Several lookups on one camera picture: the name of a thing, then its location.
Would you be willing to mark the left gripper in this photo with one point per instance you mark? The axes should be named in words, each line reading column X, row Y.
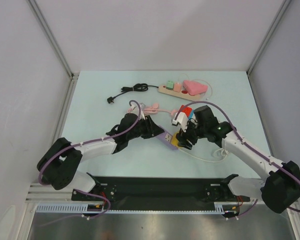
column 151, row 129

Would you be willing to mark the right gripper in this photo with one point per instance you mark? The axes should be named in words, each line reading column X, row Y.
column 188, row 135

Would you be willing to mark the yellow cube socket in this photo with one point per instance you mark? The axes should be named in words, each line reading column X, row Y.
column 174, row 140

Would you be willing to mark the purple power strip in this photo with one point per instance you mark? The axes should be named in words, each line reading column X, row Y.
column 166, row 139

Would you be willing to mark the blue adapter plug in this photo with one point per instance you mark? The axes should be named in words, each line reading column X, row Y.
column 192, row 116

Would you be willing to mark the red cube socket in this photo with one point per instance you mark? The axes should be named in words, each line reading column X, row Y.
column 185, row 109

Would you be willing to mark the pink power strip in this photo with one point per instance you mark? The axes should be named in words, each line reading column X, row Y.
column 174, row 113

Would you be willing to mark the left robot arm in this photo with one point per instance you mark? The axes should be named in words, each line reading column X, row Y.
column 59, row 165

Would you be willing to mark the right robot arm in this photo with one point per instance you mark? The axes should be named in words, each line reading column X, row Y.
column 278, row 185

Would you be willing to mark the green adapter plug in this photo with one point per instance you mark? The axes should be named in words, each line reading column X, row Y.
column 169, row 85

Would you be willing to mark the orange adapter plug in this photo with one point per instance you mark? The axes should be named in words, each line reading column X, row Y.
column 177, row 87

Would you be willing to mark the pink triangular socket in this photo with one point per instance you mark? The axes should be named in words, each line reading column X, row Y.
column 194, row 87

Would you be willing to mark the beige power strip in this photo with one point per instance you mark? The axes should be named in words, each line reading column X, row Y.
column 183, row 94

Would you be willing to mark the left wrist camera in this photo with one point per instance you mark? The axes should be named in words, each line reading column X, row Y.
column 135, row 109

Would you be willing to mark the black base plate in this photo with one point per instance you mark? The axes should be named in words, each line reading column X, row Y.
column 158, row 194

